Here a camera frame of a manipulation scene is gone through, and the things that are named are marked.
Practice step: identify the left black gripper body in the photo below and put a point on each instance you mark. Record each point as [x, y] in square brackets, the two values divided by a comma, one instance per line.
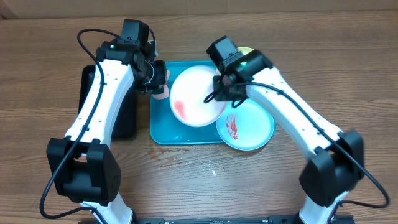
[155, 78]

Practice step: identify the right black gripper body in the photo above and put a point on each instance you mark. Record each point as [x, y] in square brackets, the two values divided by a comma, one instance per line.
[226, 94]

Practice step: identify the green and pink sponge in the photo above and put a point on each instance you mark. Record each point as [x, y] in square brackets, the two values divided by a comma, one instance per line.
[165, 93]

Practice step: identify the white plate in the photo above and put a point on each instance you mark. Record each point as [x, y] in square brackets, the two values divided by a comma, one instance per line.
[188, 93]

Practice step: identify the light blue plate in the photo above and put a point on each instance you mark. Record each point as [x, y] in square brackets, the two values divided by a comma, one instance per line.
[247, 127]

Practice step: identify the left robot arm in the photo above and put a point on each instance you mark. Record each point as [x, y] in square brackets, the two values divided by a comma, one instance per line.
[82, 164]

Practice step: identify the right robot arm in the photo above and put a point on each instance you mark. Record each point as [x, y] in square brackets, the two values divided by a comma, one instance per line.
[335, 159]

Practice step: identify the teal plastic tray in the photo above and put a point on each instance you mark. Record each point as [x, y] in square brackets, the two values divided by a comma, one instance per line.
[166, 129]

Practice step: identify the black plastic tray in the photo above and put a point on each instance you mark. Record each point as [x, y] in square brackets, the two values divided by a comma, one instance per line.
[125, 126]

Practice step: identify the yellow-green plate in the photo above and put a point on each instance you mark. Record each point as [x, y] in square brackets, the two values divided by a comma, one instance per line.
[245, 50]

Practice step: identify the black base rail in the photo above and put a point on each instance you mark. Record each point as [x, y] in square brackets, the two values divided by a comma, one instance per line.
[272, 219]

